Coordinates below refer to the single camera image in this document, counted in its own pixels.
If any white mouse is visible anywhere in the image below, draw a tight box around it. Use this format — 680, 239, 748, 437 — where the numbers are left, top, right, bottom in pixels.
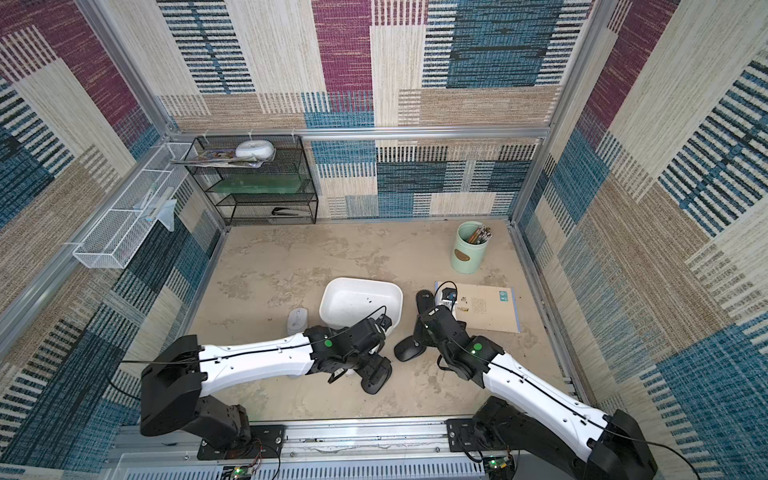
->
286, 307, 308, 335

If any magazine on top shelf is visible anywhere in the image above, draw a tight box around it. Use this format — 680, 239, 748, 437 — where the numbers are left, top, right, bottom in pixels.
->
171, 150, 276, 168

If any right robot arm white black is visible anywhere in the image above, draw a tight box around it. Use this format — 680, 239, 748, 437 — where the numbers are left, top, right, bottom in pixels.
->
418, 305, 658, 479

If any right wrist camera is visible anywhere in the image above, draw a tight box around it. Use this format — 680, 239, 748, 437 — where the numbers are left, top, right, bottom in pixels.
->
440, 287, 458, 308

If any bundle of pencils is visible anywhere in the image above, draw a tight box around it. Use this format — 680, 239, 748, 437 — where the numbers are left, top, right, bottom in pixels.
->
467, 225, 492, 245

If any green folder on shelf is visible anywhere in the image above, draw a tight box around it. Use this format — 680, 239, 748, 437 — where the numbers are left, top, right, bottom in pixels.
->
202, 174, 314, 195

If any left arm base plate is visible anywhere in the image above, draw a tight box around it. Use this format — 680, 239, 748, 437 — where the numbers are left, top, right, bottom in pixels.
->
197, 424, 287, 461

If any mint green pencil cup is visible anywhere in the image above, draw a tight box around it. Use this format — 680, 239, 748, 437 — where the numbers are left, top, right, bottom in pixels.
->
451, 221, 490, 274

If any black wire shelf rack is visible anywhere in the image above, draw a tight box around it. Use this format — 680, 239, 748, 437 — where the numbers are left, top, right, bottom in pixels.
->
177, 134, 319, 226

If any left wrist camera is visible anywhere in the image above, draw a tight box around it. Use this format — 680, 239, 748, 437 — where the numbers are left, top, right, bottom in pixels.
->
373, 314, 393, 335

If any black ribbed Lecoo mouse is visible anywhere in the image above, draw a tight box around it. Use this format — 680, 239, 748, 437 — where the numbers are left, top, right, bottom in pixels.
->
394, 336, 426, 363

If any beige notebook blue spine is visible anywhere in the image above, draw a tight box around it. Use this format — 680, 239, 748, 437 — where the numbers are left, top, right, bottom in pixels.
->
434, 281, 520, 333

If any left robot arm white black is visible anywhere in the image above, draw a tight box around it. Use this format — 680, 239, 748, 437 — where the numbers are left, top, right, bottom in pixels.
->
139, 307, 393, 451

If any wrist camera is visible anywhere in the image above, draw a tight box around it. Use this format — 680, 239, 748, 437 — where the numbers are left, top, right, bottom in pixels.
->
373, 314, 393, 335
440, 287, 458, 308

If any white wire wall basket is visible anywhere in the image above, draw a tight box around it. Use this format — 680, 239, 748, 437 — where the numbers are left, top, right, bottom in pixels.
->
73, 142, 188, 269

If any white plastic storage box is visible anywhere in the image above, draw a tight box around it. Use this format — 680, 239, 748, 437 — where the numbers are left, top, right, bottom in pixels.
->
319, 277, 403, 335

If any white round device on shelf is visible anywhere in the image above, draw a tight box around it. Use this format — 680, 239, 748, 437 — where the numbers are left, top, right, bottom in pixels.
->
235, 140, 276, 161

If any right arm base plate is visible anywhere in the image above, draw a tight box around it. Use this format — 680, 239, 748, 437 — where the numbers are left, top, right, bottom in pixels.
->
445, 418, 504, 453

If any black stapler bottom shelf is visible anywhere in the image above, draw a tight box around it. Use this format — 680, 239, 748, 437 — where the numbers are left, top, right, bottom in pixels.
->
271, 207, 311, 217

